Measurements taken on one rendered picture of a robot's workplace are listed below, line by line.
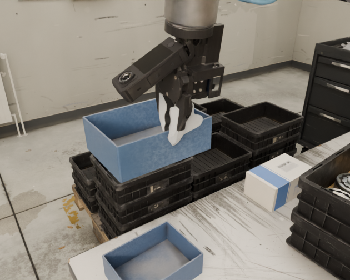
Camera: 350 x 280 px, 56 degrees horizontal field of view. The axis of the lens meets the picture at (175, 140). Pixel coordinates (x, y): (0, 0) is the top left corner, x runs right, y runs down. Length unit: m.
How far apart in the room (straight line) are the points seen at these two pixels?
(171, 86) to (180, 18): 0.11
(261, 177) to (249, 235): 0.19
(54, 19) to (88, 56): 0.43
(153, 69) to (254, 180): 0.70
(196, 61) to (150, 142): 0.15
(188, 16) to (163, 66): 0.07
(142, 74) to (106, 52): 2.90
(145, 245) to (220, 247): 0.21
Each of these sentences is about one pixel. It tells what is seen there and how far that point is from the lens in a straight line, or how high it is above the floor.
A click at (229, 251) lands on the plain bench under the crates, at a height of 0.70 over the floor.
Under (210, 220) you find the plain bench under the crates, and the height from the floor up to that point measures 0.70.
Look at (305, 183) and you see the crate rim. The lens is 0.86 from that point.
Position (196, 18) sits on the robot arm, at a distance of 0.47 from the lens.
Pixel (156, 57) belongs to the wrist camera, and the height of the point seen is 1.28.
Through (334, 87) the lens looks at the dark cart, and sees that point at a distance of 2.47.
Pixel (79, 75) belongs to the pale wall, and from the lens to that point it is 3.32.
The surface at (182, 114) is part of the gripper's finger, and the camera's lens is 0.51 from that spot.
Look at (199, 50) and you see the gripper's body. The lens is 0.52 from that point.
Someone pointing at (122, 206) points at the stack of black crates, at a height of 0.48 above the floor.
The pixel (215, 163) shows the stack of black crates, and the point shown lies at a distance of 1.90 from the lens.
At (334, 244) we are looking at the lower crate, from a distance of 0.91.
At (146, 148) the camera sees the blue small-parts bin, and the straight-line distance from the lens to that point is 0.56.
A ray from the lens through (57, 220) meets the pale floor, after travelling 2.19.
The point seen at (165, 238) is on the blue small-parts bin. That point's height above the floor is 0.71.
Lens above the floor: 1.40
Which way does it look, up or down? 29 degrees down
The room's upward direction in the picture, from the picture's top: straight up
